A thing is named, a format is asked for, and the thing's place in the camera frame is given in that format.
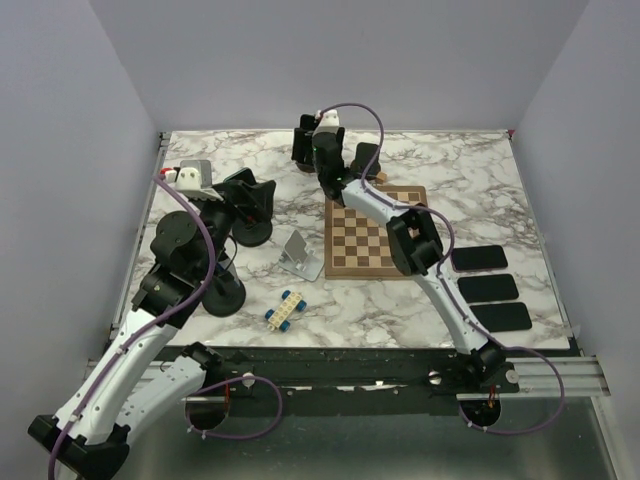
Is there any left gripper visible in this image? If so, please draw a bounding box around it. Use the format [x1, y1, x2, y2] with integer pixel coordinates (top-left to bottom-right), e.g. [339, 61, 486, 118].
[192, 179, 276, 279]

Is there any black phone pink case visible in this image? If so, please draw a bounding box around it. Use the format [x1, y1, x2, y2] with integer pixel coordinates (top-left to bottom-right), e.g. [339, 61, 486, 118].
[451, 245, 508, 272]

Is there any black phone teal case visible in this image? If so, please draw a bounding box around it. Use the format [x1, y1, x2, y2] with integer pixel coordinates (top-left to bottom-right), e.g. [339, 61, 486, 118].
[457, 274, 519, 303]

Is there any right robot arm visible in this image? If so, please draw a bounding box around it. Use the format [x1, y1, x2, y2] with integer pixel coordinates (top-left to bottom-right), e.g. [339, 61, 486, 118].
[292, 127, 507, 392]

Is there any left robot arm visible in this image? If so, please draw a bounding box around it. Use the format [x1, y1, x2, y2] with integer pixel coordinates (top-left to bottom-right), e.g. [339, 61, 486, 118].
[28, 167, 276, 479]

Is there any black round clamp stand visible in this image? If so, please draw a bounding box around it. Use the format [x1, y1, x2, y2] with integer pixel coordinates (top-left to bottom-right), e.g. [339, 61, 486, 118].
[228, 167, 273, 247]

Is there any round wooden stand left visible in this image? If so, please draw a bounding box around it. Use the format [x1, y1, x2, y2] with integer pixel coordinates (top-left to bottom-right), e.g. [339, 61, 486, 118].
[296, 162, 315, 173]

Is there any round wooden stand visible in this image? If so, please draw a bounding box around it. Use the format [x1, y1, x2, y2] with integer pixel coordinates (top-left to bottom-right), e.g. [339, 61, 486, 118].
[349, 142, 381, 180]
[296, 162, 315, 173]

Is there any round wooden stand right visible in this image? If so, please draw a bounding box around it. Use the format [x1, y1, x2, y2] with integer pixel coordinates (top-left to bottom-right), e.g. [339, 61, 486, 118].
[349, 142, 381, 180]

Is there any silver metal phone stand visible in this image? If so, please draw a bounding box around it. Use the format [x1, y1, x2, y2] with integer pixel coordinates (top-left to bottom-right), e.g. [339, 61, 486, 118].
[278, 230, 324, 282]

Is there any black stand with blue phone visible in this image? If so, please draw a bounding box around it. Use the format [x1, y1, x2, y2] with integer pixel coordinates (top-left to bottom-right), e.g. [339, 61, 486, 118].
[201, 252, 246, 318]

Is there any toy brick car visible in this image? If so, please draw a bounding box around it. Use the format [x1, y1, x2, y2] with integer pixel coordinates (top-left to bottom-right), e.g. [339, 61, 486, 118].
[265, 290, 307, 332]

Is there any wooden chessboard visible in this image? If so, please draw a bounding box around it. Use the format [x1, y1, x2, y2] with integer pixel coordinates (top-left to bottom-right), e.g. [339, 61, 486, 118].
[324, 180, 444, 280]

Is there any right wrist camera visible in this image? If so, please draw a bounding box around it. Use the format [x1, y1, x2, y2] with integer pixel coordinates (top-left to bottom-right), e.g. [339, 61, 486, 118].
[315, 109, 340, 132]

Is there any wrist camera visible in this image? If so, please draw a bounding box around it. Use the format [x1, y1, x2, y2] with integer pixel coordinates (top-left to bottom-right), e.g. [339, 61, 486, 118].
[315, 109, 340, 132]
[160, 160, 222, 201]

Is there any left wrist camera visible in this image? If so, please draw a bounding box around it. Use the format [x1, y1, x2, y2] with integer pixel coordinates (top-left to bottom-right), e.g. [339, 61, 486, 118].
[160, 160, 222, 201]

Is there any black front rail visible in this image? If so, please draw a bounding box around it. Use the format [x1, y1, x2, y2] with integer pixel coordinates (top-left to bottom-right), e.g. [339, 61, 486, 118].
[164, 344, 561, 419]

